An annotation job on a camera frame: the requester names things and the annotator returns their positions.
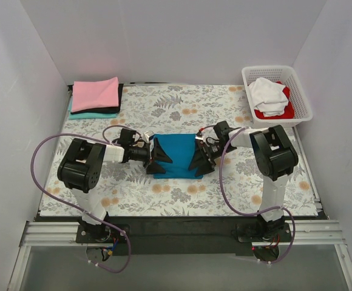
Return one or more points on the white plastic basket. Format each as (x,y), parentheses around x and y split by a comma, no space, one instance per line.
(275,96)

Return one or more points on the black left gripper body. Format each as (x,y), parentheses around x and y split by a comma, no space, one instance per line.
(151,154)

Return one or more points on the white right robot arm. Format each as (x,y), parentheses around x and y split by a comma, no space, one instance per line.
(275,157)

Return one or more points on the blue t shirt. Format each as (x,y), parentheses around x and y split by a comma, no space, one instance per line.
(180,148)

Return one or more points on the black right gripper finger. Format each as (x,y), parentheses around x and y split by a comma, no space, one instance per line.
(204,169)
(199,159)

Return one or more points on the floral patterned table cloth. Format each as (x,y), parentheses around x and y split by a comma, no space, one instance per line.
(129,191)

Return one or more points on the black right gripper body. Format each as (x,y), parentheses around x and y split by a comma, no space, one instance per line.
(206,155)

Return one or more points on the folded teal t shirt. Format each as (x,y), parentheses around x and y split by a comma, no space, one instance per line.
(72,116)

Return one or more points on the white t shirt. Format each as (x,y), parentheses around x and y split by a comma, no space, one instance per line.
(268,95)

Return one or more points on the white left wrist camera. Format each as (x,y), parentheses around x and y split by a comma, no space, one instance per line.
(147,136)

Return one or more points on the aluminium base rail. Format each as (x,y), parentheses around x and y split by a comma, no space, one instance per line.
(183,254)

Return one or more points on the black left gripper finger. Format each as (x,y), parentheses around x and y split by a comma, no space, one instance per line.
(154,168)
(158,154)

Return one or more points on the red t shirt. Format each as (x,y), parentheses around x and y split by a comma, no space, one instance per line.
(285,113)

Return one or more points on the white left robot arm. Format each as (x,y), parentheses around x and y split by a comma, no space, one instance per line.
(80,168)

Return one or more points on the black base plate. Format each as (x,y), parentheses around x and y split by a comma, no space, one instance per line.
(166,235)

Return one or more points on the folded pink t shirt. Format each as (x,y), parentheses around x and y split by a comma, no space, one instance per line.
(95,94)

